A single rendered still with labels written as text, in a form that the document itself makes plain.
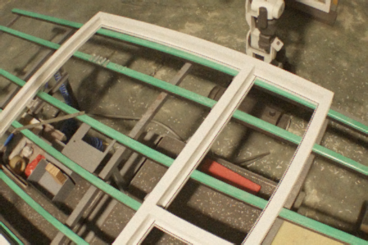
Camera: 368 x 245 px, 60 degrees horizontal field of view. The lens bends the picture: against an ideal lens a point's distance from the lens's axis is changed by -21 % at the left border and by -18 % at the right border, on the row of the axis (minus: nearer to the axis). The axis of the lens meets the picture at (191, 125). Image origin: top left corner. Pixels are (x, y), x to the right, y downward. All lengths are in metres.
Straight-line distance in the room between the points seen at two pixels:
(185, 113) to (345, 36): 1.80
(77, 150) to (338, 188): 1.70
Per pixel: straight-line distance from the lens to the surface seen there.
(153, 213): 1.41
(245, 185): 1.78
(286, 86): 1.80
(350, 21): 3.92
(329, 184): 2.56
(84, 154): 1.73
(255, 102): 2.61
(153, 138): 2.04
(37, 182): 2.10
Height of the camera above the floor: 2.21
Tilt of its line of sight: 53 degrees down
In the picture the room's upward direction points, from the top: 10 degrees counter-clockwise
